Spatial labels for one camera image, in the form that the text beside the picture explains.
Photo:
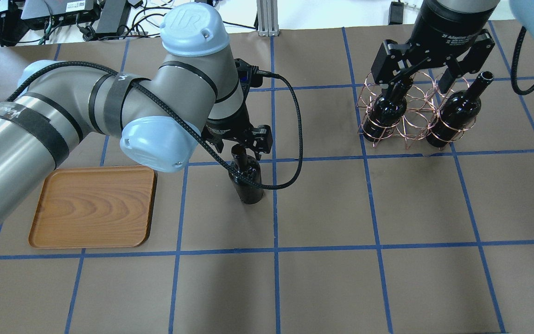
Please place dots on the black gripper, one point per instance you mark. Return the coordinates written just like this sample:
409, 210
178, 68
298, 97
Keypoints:
444, 30

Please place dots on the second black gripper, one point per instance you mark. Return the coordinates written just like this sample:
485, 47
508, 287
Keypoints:
228, 126

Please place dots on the dark wine bottle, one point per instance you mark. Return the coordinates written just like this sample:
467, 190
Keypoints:
460, 109
387, 111
249, 167

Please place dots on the wooden tray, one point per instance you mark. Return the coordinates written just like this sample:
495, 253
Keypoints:
94, 208

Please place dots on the dark wine bottle front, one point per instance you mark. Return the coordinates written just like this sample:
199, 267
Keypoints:
460, 109

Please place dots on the black power adapter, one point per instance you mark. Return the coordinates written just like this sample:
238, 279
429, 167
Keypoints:
395, 12

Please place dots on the large black power brick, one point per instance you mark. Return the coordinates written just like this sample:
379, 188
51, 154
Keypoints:
113, 18

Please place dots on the copper wire bottle basket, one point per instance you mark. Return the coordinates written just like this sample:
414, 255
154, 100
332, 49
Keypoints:
423, 104

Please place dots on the aluminium frame post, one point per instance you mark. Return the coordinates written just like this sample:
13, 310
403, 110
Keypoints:
267, 17

